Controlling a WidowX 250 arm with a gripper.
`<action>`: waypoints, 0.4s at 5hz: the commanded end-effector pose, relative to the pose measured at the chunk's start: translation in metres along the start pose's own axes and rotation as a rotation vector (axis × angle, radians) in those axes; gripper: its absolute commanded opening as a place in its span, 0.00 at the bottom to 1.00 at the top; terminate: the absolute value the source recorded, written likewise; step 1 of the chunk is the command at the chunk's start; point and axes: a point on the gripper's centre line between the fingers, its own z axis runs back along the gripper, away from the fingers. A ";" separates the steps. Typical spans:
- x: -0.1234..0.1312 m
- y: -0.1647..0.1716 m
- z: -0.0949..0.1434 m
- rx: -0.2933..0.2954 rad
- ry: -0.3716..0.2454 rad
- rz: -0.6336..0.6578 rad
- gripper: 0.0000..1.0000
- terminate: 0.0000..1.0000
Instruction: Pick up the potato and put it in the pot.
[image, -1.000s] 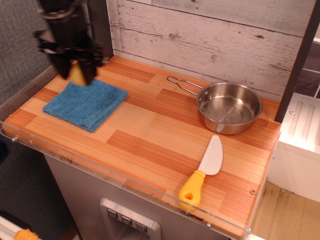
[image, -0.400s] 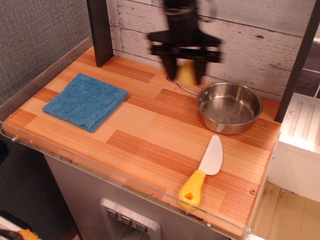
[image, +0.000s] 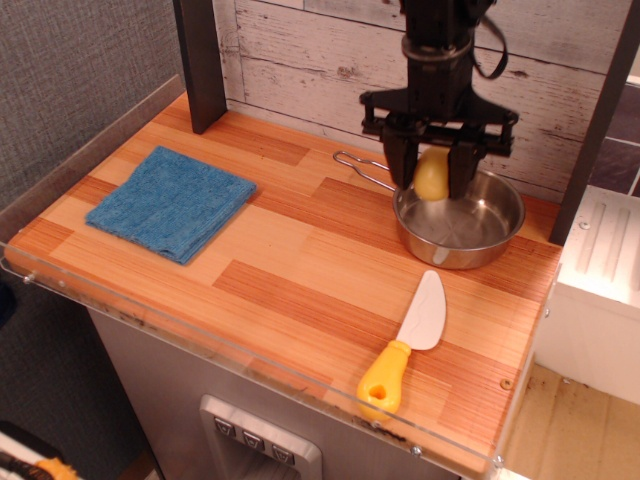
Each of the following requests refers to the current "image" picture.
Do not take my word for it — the blue folded cloth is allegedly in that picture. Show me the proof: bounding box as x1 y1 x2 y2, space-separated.
85 146 257 265

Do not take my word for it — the toy knife yellow handle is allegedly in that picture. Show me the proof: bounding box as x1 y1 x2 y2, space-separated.
356 270 447 421

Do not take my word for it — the orange black object corner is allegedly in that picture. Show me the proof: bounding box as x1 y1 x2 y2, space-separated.
1 420 80 480

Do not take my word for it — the clear acrylic guard rail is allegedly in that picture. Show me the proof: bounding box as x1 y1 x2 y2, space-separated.
1 78 560 479

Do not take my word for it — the grey cabinet front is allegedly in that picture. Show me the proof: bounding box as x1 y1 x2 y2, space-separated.
90 311 457 479

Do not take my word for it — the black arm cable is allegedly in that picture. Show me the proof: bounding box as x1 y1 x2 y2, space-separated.
469 14 509 80

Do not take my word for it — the dark post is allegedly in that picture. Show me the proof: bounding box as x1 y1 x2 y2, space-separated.
548 0 639 246
172 0 227 134

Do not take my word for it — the yellow potato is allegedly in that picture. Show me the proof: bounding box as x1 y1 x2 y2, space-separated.
413 146 449 201

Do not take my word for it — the dark left post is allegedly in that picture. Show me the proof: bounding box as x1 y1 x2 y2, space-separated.
172 0 227 134

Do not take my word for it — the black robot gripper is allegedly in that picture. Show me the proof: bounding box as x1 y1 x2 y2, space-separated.
360 44 519 198

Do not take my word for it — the silver dispenser button panel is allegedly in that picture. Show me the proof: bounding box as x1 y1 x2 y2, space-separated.
199 395 323 479

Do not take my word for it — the stainless steel pot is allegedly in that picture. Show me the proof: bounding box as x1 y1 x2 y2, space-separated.
333 150 527 271

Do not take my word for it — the dark right post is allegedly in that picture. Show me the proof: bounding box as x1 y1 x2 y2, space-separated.
548 0 639 246

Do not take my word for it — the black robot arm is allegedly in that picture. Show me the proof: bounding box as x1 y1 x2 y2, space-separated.
360 1 519 199

